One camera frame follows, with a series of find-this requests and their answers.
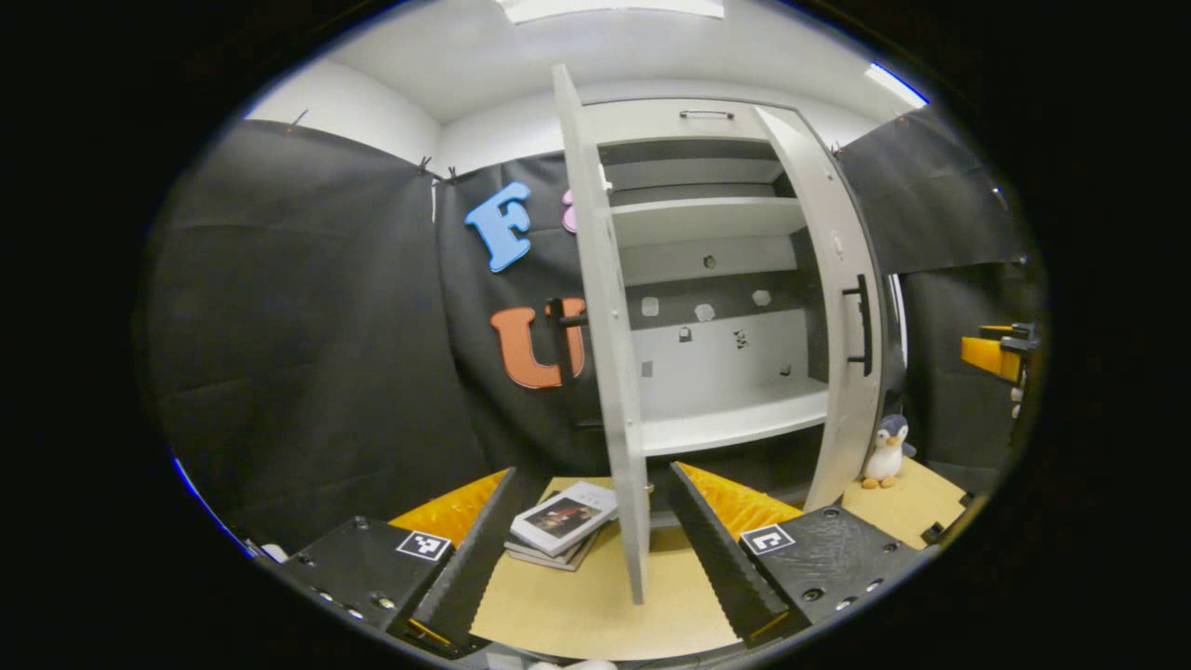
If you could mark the black backdrop cloth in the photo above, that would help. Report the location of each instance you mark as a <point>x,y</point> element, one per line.
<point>316,354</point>

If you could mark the white book with dark picture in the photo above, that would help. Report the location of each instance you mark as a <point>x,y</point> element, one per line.
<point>563,516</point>

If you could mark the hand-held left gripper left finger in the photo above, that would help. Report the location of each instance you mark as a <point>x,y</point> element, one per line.
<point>465,577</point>

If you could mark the penguin plush toy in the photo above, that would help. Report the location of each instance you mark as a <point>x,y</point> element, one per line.
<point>886,456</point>

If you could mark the grey book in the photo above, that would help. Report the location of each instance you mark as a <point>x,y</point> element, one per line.
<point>549,558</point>

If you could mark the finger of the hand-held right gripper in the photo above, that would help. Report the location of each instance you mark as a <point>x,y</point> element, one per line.
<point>988,358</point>
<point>1010,328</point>

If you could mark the white cabinet with grey interior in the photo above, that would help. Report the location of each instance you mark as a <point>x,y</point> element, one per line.
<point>716,409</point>

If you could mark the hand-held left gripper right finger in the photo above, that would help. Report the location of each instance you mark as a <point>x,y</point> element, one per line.
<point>721,568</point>

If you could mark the white cabinet door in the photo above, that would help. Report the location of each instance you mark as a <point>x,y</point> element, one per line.
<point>614,372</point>
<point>842,409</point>

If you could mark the black block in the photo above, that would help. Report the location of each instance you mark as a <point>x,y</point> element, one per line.
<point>932,533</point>

